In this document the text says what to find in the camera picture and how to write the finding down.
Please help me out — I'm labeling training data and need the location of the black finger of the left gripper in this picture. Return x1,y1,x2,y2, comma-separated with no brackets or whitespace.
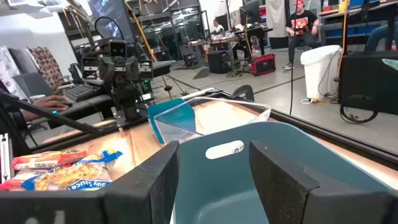
81,57,100,81
137,59,154,81

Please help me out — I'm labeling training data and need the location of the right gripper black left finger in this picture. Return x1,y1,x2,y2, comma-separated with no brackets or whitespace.
0,141,180,224

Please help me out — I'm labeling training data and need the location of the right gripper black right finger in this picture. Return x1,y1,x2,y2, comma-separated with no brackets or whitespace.
248,139,398,224

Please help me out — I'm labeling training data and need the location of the blue soy sauce noodle pack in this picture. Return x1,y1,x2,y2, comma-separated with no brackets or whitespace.
73,149,124,170
21,161,113,192

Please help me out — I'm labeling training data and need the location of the person's forearm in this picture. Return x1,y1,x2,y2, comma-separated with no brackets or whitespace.
21,107,43,123

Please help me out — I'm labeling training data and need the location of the black keyboard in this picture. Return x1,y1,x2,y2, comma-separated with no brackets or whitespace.
63,83,102,103

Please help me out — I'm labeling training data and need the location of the yellow pole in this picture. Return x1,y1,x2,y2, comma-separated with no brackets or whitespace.
124,0,174,100

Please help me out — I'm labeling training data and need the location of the teal plastic lid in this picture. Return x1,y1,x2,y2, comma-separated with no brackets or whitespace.
146,98,197,145

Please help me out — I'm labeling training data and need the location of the patterned brown chair cloth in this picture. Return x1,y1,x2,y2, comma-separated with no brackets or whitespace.
29,46,65,91

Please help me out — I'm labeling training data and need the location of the person's hand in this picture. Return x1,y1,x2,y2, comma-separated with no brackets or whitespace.
30,95,70,113

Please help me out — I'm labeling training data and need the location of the large dark monitor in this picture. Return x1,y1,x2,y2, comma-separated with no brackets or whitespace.
86,0,135,43

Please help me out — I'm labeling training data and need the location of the large teal plastic bin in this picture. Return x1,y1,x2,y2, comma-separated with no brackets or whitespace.
169,121,398,224

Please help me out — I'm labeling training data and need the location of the person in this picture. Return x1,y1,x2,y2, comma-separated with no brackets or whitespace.
282,0,322,71
212,19,225,34

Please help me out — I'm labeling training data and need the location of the clear plastic container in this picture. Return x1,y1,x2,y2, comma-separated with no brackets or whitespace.
153,96,272,145

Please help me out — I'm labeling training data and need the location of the red and black case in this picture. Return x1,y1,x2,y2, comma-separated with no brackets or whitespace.
250,53,277,77

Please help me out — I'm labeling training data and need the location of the white trash can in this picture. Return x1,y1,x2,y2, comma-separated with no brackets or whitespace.
300,44,343,100

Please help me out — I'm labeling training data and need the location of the black cabinet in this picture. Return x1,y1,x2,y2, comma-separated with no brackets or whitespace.
338,50,398,116

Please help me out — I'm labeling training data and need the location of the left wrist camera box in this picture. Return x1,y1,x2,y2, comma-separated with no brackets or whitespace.
106,39,129,58

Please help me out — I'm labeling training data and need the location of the coiled black cable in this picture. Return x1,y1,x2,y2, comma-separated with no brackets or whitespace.
339,94,379,125

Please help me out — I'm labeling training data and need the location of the black frame clamp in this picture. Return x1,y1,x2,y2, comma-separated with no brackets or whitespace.
232,84,256,103

